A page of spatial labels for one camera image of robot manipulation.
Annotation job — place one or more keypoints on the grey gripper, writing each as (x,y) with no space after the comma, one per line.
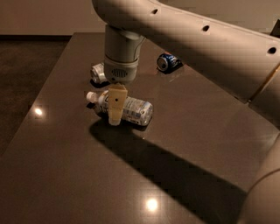
(120,71)

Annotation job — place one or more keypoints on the clear plastic water bottle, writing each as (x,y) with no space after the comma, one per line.
(135,110)

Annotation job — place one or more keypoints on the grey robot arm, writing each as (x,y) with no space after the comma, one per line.
(245,63)

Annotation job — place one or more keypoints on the silver green soda can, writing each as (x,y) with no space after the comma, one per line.
(97,73)

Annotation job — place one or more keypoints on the blue soda can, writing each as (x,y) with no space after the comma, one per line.
(167,62)

